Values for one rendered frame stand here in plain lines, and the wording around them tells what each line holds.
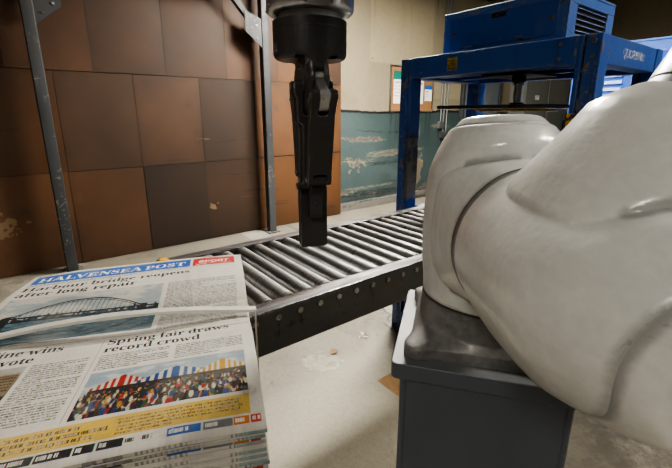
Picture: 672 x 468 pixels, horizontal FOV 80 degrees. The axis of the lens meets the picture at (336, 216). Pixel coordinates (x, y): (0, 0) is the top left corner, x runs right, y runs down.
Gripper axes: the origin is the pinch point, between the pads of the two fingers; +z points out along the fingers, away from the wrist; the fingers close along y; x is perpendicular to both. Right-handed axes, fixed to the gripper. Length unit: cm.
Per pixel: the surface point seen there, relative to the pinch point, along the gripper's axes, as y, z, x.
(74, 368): 7.4, 10.5, -23.2
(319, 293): -55, 37, 13
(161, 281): -9.9, 10.2, -18.3
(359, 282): -60, 37, 26
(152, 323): 0.5, 10.7, -17.9
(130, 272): -14.7, 10.3, -23.0
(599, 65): -76, -27, 120
